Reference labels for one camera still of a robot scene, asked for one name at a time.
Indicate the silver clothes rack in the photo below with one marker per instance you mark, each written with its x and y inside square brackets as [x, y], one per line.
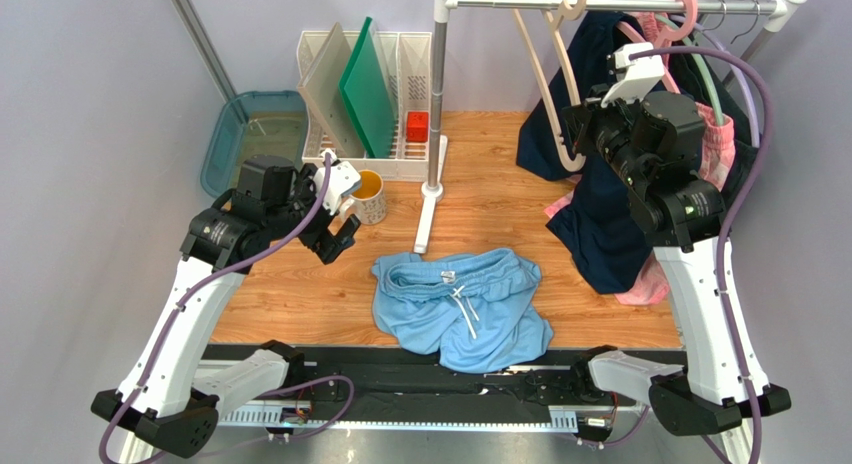
[556, 12]

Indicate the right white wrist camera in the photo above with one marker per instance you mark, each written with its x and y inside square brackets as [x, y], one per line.
[636, 77]

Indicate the red cube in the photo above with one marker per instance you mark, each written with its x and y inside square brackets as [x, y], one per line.
[417, 126]

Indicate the grey cutting board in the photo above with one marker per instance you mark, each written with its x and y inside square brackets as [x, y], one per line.
[322, 58]

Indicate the navy blue shorts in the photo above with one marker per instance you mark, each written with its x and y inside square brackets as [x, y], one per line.
[608, 248]

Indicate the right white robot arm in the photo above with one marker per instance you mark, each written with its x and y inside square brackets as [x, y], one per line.
[652, 145]

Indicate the pink patterned shorts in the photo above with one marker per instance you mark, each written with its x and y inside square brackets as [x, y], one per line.
[651, 287]

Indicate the lavender plastic hanger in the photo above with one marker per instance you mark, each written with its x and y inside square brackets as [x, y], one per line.
[751, 110]

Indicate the white floral mug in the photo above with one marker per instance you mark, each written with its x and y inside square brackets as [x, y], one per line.
[368, 203]

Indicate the light blue shorts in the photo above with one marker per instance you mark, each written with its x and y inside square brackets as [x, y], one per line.
[474, 310]

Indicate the black shorts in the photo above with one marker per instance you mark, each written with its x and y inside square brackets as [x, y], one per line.
[742, 157]

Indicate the teal plastic basket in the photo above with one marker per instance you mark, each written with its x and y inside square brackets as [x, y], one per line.
[253, 123]

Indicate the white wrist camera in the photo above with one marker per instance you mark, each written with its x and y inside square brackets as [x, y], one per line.
[335, 181]
[636, 77]

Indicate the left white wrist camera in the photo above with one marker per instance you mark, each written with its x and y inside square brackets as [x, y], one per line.
[335, 181]

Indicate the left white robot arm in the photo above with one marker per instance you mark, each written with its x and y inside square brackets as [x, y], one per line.
[162, 402]

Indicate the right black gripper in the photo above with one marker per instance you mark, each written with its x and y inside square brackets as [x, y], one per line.
[584, 125]

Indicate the grey metal wall pole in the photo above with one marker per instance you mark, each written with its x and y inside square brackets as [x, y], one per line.
[205, 47]

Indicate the white dish rack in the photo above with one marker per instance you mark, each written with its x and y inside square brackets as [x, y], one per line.
[406, 61]

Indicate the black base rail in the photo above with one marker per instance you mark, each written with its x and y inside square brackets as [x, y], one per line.
[394, 388]

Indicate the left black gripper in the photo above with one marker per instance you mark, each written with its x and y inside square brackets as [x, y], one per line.
[324, 243]

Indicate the green plastic hanger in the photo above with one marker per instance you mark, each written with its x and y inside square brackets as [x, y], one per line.
[704, 72]

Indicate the green cutting board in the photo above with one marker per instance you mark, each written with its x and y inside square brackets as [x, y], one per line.
[365, 94]

